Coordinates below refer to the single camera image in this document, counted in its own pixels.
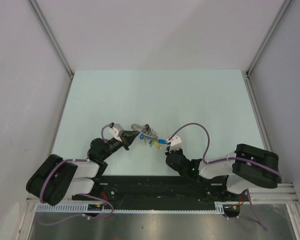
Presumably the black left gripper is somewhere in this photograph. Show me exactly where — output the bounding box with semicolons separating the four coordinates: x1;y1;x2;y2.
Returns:
100;129;139;160

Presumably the large metal key organizer ring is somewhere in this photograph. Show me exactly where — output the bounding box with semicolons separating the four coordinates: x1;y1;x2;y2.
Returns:
131;123;163;150

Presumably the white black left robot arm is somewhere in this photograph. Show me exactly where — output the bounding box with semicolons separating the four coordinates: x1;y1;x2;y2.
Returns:
25;127;140;206

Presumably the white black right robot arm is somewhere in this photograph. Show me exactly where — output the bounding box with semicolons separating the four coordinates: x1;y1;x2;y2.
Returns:
165;143;281;201

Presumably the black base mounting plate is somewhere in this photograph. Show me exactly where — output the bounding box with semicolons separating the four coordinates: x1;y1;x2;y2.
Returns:
72;175;247;211

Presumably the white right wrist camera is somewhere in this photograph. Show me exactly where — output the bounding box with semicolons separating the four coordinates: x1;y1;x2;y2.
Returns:
166;135;182;153

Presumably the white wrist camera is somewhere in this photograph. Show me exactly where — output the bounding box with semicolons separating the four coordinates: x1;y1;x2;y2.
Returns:
166;135;182;153
109;123;124;138

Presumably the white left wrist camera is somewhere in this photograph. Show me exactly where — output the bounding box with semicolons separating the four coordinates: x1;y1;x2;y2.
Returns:
109;123;124;138

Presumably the white slotted cable duct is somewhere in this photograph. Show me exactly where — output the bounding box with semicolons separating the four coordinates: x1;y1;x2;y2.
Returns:
36;201;241;215

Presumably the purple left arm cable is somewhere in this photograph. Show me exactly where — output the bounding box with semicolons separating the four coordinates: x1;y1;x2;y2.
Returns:
37;122;116;226

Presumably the aluminium frame rail left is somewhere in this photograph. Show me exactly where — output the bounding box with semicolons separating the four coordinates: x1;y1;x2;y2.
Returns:
26;0;74;79

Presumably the aluminium frame rail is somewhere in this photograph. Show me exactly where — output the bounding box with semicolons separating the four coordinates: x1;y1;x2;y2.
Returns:
26;0;74;79
245;0;294;78

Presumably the aluminium frame rail right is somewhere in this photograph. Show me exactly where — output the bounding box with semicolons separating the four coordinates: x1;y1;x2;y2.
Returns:
245;0;294;78

